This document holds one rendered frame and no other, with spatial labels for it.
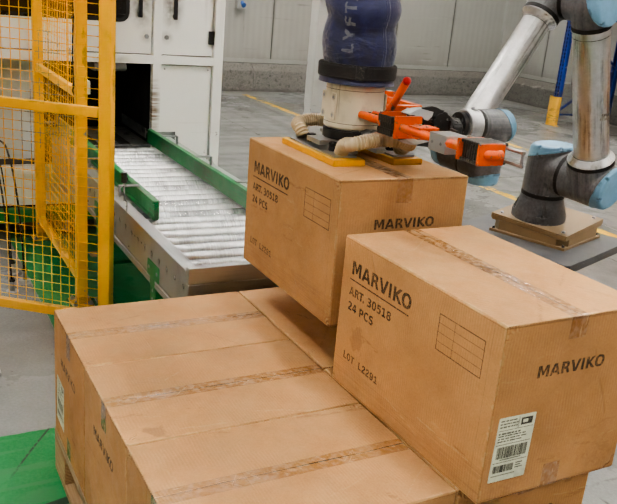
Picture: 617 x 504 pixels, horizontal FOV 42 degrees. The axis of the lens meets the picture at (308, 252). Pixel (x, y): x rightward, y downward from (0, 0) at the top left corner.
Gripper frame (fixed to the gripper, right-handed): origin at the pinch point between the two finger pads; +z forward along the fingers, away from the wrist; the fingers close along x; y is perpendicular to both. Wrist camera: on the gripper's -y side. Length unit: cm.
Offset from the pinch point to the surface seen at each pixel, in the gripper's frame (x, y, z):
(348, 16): 25.9, 21.3, 7.9
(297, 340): -66, 15, 19
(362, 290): -36.9, -19.1, 20.2
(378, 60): 15.1, 16.9, -0.3
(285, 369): -66, -1, 30
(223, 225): -66, 130, -4
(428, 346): -40, -47, 20
